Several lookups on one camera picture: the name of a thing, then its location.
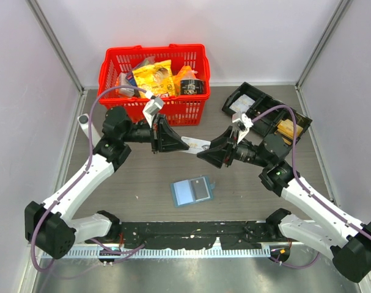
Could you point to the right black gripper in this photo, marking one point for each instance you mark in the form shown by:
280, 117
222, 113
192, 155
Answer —
216, 153

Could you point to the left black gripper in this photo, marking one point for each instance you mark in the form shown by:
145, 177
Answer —
168, 140

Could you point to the white VIP card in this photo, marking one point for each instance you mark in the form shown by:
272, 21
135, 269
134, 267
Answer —
195, 145

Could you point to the blue card holder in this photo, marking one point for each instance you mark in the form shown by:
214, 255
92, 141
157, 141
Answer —
182, 192

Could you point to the dark grey card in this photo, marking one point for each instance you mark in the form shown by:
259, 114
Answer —
200, 190

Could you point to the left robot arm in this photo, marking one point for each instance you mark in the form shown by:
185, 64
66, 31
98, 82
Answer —
50, 225

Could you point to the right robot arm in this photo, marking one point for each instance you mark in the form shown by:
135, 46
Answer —
340, 237

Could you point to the white cards stack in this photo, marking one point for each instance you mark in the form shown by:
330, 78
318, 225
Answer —
242, 104

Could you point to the gold cards stack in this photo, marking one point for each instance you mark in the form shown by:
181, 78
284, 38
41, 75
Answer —
286, 129

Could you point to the black round tin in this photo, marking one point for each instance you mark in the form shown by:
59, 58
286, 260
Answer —
192, 87

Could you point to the yellow chips bag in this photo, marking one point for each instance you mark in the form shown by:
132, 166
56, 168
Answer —
156, 78

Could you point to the red plastic shopping basket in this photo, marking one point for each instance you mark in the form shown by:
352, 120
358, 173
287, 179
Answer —
180, 110

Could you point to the orange snack bag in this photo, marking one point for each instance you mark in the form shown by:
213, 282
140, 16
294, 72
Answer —
186, 72

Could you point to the black three-compartment tray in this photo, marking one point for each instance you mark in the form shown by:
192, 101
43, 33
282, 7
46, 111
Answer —
267, 124

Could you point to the grey small box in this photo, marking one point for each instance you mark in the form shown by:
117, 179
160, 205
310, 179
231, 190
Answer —
121, 81

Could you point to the white bottle grey cap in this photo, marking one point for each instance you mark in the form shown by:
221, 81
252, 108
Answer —
83, 121

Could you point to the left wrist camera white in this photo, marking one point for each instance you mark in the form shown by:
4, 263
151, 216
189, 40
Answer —
154, 105

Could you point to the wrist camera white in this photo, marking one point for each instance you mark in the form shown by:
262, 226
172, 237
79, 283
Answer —
243, 124
154, 105

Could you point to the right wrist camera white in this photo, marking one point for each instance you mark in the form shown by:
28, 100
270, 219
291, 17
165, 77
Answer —
243, 124

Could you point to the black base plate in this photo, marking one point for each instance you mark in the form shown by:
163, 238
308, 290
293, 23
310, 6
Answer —
233, 235

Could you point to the slotted cable duct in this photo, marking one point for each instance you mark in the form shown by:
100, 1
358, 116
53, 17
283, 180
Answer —
94, 251

